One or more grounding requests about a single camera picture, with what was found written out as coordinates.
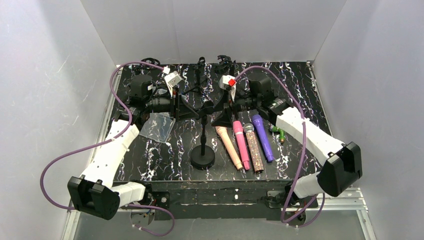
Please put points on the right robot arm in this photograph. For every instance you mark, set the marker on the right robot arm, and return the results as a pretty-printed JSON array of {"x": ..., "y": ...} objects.
[{"x": 341, "y": 163}]

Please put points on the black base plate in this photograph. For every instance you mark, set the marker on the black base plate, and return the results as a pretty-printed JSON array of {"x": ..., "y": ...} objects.
[{"x": 217, "y": 199}]

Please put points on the tall black tripod stand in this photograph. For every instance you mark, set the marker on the tall black tripod stand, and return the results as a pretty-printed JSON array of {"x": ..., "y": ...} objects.
[{"x": 197, "y": 92}]

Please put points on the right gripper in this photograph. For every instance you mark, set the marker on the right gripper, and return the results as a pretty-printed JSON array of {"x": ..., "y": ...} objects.
[{"x": 228, "y": 106}]

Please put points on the peach microphone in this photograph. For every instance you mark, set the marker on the peach microphone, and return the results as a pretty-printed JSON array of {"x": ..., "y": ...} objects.
[{"x": 223, "y": 134}]

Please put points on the aluminium frame rail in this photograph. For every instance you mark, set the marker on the aluminium frame rail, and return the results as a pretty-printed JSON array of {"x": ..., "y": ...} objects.
[{"x": 93, "y": 191}]

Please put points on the small black shock-mount tripod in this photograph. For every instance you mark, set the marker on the small black shock-mount tripod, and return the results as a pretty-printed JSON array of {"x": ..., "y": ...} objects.
[{"x": 152, "y": 61}]

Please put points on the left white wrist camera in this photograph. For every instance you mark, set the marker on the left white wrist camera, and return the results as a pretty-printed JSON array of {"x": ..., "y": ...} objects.
[{"x": 172, "y": 78}]

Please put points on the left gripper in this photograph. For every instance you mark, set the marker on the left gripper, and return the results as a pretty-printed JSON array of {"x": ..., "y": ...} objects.
[{"x": 177, "y": 105}]

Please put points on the purple microphone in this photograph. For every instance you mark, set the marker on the purple microphone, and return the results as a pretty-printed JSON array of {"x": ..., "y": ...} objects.
[{"x": 258, "y": 124}]

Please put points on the rhinestone glitter microphone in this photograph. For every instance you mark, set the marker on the rhinestone glitter microphone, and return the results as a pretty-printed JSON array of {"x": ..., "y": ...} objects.
[{"x": 253, "y": 146}]

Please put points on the pink microphone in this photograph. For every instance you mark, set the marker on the pink microphone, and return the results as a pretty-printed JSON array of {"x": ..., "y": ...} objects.
[{"x": 240, "y": 138}]

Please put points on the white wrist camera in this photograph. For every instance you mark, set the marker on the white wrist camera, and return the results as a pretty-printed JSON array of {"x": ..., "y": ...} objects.
[
  {"x": 172, "y": 78},
  {"x": 228, "y": 83}
]

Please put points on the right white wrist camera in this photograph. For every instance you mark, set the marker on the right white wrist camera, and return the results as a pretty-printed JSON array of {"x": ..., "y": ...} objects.
[{"x": 228, "y": 83}]

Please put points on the green plastic tool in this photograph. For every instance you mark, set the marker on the green plastic tool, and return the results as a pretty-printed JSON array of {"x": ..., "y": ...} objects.
[{"x": 281, "y": 133}]

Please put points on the black round-base clip stand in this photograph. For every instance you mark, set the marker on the black round-base clip stand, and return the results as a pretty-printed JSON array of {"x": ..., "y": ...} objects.
[{"x": 202, "y": 156}]

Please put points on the black round-base shock-mount stand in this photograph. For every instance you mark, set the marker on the black round-base shock-mount stand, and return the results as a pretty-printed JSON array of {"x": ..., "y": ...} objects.
[{"x": 225, "y": 65}]

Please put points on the clear plastic screw box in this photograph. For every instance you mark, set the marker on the clear plastic screw box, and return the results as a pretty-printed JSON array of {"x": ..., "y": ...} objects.
[{"x": 158, "y": 127}]

